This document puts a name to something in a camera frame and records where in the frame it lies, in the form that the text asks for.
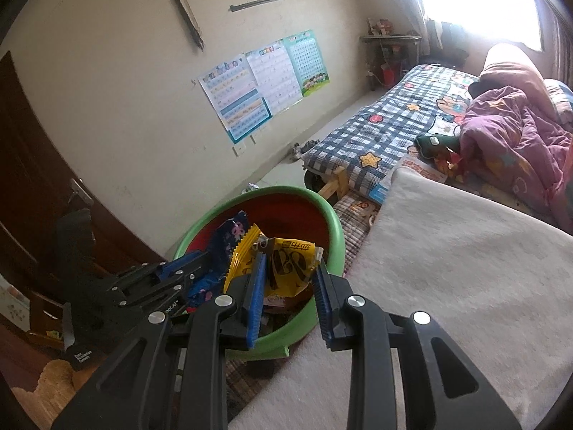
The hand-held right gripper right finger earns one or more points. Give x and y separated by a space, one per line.
324 309

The purple star quilt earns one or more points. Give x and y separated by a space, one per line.
515 143

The white towel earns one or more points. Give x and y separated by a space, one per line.
447 255

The brown wooden door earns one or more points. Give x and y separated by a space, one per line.
40 143

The blue white book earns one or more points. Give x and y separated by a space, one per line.
379 193

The rolled pink quilt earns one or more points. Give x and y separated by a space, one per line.
515 76

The black cloth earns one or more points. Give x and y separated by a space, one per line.
476 88

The red print magazine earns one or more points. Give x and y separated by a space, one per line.
421 168

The dark hanging clothes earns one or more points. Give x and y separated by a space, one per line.
447 38

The blue-framed wall poster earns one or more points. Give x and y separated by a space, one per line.
232 98

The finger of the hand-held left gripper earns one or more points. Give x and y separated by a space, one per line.
188 260
156 298

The white pink wall poster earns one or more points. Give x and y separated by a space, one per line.
273 76

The red container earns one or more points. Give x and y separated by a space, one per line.
388 74

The small grey desk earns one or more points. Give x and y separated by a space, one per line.
389 39

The black round object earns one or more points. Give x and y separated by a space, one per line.
312 180

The red basin with green rim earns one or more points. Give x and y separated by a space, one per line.
331 219

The white wall socket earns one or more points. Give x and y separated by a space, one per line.
240 149

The green-framed wall poster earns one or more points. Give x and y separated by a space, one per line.
309 62

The dark blue floral wrapper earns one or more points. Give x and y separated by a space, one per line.
224 237

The yellow black-print wrapper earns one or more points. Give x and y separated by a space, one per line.
291 264

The dark wall-hung stick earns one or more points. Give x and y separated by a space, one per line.
186 13

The grey slippers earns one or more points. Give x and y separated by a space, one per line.
302 151

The blue plaid pillow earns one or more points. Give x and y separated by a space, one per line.
562 96

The bright window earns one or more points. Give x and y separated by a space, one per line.
474 0

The beige plush toy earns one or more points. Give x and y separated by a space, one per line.
49 389

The wooden bed frame leg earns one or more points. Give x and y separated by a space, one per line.
335 183

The plaid cartoon bed sheet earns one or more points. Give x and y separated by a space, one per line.
380 125

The yellow foil snack wrapper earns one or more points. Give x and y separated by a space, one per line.
241 255

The red gold foil wrapper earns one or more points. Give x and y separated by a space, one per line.
452 163

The white printed box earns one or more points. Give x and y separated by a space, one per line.
13 304

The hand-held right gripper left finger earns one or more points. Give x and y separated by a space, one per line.
256 304

